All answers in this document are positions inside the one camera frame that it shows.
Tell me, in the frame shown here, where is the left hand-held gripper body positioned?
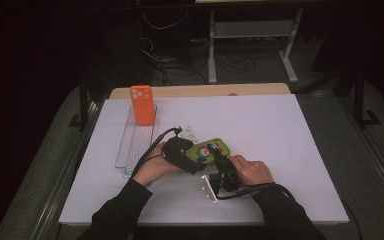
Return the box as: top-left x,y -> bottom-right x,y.
162,124 -> 199,161

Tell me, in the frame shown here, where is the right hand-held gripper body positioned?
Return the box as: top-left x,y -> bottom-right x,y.
201,158 -> 240,204

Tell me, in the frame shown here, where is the green clown print phone case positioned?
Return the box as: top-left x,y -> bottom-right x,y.
185,137 -> 231,165

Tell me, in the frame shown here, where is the clear plastic ribbed rack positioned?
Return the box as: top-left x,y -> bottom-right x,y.
114,104 -> 161,178

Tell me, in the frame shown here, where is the orange phone case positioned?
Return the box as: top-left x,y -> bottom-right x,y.
129,85 -> 157,127

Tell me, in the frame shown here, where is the person's right hand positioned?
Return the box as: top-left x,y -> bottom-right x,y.
229,154 -> 274,195

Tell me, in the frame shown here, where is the person's left hand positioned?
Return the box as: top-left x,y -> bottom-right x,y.
131,142 -> 183,188

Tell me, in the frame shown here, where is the black metal stand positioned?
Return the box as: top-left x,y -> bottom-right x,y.
68,74 -> 93,132
352,64 -> 382,128

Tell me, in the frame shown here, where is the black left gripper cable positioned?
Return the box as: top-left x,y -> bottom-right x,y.
131,126 -> 183,178

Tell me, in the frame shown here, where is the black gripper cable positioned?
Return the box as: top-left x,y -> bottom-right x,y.
131,126 -> 183,178
217,181 -> 363,240

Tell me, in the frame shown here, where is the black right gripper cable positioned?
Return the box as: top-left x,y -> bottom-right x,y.
217,181 -> 363,240

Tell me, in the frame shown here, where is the tangle of black floor cables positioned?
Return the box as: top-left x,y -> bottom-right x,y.
139,36 -> 258,86

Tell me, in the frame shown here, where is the grey metal floor rail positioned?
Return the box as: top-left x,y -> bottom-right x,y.
29,99 -> 105,240
338,98 -> 384,214

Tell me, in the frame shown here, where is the hanging white cable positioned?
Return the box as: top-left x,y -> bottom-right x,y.
141,12 -> 189,32

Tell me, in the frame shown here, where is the white metal table frame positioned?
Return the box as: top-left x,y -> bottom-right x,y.
207,7 -> 304,84

